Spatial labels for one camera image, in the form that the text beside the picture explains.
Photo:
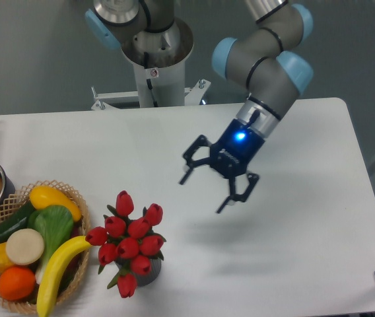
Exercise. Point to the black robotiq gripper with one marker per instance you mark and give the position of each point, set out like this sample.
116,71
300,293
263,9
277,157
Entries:
237,153

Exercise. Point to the red tulip bouquet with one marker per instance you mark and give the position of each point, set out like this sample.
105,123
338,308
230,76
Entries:
125,238

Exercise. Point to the grey ribbed vase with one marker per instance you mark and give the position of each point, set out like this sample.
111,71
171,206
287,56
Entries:
138,272

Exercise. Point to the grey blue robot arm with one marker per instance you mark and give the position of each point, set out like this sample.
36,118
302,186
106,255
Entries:
264,63

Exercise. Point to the green bok choy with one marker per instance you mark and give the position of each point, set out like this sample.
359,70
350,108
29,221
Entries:
54,224

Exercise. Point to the yellow squash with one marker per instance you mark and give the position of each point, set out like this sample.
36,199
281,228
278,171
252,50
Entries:
42,197

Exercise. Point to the yellow banana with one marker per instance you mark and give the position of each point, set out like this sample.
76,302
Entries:
49,286

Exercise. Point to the woven wicker basket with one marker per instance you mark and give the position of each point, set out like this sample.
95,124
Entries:
76,269

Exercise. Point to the beige round bun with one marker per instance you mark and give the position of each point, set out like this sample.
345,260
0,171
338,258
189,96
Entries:
24,246

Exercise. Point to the dark green cucumber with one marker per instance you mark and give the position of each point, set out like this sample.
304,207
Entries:
15,222

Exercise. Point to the orange fruit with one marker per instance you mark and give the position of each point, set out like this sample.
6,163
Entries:
17,283

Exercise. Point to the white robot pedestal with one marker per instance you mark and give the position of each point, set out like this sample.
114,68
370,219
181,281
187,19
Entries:
159,64

